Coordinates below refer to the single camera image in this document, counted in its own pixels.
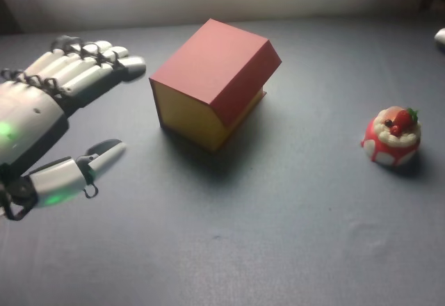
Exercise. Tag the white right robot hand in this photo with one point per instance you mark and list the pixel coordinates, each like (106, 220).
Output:
(441, 37)

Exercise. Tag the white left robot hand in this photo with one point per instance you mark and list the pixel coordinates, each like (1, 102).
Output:
(31, 111)

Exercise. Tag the toy strawberry cream cake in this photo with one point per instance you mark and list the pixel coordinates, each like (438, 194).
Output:
(393, 142)

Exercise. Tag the yellow box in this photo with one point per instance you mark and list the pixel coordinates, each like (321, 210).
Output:
(215, 66)

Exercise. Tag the grey table cloth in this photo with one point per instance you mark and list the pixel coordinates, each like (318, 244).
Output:
(243, 233)

